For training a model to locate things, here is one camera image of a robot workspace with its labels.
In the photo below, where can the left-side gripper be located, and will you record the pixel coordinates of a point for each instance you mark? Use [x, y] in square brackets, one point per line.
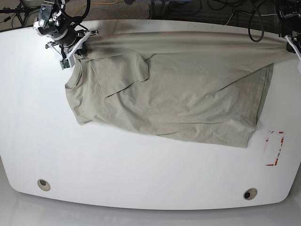
[293, 42]

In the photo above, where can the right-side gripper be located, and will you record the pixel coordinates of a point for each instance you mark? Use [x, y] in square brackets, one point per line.
[64, 45]

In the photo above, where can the beige T-shirt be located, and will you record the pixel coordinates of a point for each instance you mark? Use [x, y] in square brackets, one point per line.
[192, 86]

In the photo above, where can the white power strip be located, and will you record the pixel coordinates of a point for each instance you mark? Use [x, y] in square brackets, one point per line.
[286, 15]

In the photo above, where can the black tripod stand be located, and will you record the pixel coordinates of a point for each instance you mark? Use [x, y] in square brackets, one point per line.
[21, 12]

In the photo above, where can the red tape rectangle marking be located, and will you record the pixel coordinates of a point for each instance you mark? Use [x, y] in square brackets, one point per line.
[272, 148]

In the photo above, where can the right-side wrist camera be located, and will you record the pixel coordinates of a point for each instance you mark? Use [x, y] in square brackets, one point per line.
[67, 63]

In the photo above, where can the left table cable grommet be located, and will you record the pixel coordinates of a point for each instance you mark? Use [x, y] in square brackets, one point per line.
[43, 185]

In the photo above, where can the table cable grommet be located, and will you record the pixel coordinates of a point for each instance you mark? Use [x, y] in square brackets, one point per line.
[250, 194]
[43, 185]

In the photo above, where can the right table cable grommet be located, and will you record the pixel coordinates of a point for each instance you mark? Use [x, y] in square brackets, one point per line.
[250, 194]

